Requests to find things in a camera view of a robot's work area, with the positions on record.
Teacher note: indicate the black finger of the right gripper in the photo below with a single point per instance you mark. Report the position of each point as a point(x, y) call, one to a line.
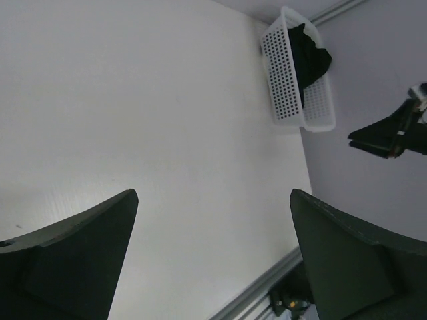
point(383, 133)

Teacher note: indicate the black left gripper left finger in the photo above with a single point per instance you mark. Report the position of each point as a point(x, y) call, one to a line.
point(69, 269)

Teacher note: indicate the black t shirt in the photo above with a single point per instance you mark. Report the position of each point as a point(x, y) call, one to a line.
point(310, 62)

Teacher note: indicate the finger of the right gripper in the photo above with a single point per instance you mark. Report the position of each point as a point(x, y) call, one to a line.
point(382, 153)

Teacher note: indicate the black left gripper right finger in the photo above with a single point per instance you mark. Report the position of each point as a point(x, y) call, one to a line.
point(358, 270)

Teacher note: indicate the white perforated plastic basket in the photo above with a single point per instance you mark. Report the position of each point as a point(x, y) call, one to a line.
point(317, 115)

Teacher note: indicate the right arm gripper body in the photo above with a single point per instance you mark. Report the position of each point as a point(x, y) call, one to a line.
point(412, 125)

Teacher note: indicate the aluminium frame rail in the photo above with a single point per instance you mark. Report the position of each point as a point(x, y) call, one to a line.
point(254, 301)

